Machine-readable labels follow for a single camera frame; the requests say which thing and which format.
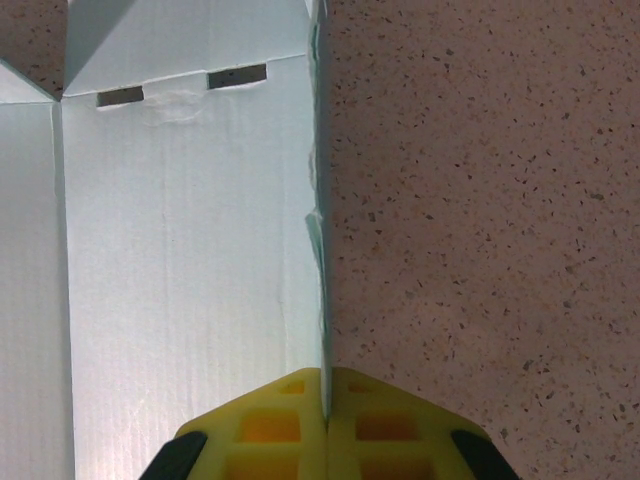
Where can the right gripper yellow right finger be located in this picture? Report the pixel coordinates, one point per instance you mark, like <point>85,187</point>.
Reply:
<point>400,440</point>

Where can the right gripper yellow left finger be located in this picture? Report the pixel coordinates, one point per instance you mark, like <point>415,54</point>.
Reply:
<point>280,440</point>

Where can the light blue paper box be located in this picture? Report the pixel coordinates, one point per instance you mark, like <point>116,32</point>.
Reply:
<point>190,240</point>

